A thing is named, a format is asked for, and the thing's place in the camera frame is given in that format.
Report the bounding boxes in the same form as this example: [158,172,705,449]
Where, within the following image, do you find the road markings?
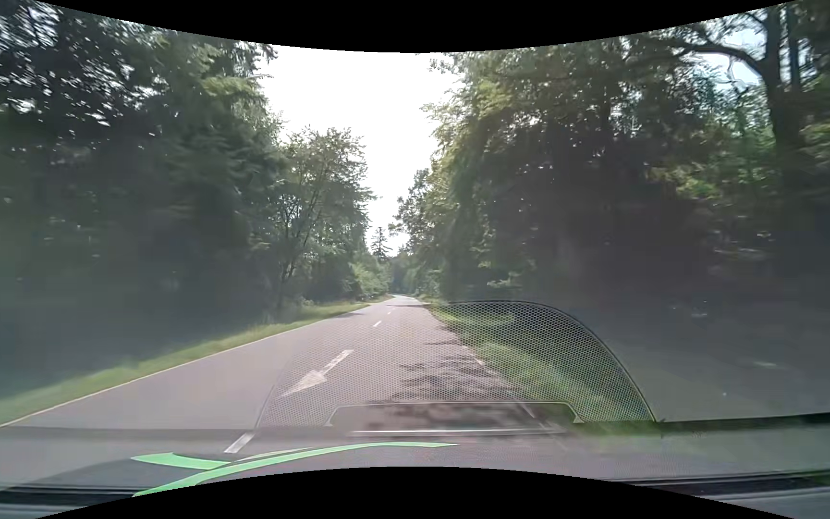
[0,297,491,455]

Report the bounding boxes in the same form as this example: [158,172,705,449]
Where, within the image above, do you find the car's own bonnet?
[0,408,830,519]

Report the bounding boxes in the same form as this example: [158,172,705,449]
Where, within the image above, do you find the wood of green trees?
[0,0,394,405]
[389,0,830,426]

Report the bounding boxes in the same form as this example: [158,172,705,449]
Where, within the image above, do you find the grey asphalt road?
[0,295,531,455]

